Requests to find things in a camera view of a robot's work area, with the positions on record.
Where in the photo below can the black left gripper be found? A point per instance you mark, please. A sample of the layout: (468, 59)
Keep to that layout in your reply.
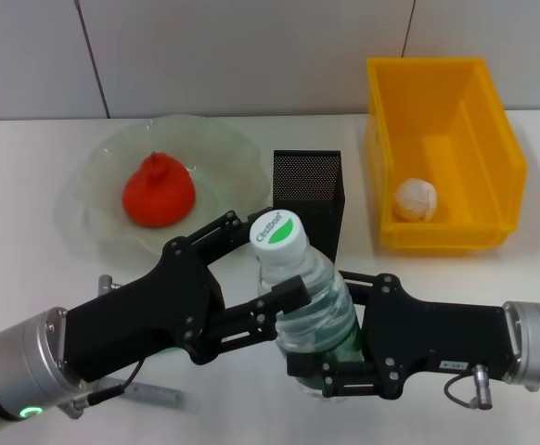
(149, 315)

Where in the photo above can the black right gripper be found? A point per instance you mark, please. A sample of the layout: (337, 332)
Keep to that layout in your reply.
(437, 338)

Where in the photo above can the clear plastic water bottle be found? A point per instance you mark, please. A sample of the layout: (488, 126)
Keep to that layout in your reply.
(325, 315)

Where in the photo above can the red pomegranate-shaped toy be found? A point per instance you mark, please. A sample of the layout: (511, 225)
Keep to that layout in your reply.
(158, 194)

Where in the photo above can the white paper ball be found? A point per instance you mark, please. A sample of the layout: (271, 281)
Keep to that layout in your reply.
(416, 199)

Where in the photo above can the black mesh pen holder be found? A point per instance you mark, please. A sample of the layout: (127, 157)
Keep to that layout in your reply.
(307, 181)

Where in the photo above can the grey marker pen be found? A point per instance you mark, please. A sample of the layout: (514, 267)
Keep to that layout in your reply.
(158, 394)

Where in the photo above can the pale green glass fruit plate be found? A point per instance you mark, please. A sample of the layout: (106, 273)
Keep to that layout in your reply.
(112, 153)

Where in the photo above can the yellow plastic bin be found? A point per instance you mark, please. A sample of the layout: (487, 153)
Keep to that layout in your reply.
(492, 153)

